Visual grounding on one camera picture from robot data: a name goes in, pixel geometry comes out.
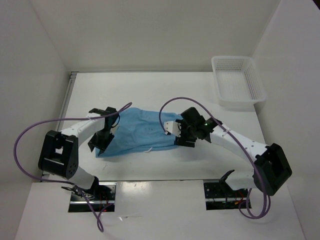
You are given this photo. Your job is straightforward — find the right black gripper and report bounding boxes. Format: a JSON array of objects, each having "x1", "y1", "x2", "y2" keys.
[{"x1": 174, "y1": 118, "x2": 198, "y2": 147}]

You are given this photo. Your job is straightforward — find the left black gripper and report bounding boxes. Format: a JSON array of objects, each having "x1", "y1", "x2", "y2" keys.
[{"x1": 86, "y1": 127, "x2": 114, "y2": 155}]

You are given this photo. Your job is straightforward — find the light blue shorts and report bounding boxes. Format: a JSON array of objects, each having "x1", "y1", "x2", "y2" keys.
[{"x1": 95, "y1": 107, "x2": 182, "y2": 158}]

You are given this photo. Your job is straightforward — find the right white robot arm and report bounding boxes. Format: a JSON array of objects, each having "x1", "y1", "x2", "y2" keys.
[{"x1": 164, "y1": 107, "x2": 292, "y2": 197}]

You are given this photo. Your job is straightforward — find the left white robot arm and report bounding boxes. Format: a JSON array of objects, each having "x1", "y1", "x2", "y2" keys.
[{"x1": 38, "y1": 107, "x2": 120, "y2": 200}]

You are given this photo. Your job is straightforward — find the white perforated plastic basket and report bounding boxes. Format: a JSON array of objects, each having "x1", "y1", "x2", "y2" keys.
[{"x1": 211, "y1": 55, "x2": 267, "y2": 108}]

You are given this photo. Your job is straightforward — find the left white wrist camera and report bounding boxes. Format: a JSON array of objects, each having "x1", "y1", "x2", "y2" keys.
[{"x1": 110, "y1": 125, "x2": 119, "y2": 135}]

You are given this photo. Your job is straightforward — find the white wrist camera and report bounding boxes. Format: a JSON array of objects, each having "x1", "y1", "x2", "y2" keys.
[
  {"x1": 164, "y1": 121, "x2": 181, "y2": 138},
  {"x1": 110, "y1": 125, "x2": 119, "y2": 135}
]

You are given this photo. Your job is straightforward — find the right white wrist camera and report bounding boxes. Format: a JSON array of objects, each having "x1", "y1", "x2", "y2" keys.
[{"x1": 164, "y1": 121, "x2": 181, "y2": 138}]

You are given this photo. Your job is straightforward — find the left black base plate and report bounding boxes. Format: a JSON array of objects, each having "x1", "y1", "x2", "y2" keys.
[{"x1": 68, "y1": 181, "x2": 117, "y2": 213}]

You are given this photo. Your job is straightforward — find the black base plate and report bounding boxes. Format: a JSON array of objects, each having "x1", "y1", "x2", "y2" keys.
[
  {"x1": 203, "y1": 179, "x2": 249, "y2": 211},
  {"x1": 68, "y1": 181, "x2": 117, "y2": 213}
]

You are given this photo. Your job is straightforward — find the aluminium table edge rail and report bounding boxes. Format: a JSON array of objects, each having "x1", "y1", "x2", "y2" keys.
[{"x1": 38, "y1": 71, "x2": 79, "y2": 180}]

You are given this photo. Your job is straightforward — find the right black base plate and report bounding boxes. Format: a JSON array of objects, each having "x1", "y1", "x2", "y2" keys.
[{"x1": 203, "y1": 179, "x2": 249, "y2": 211}]

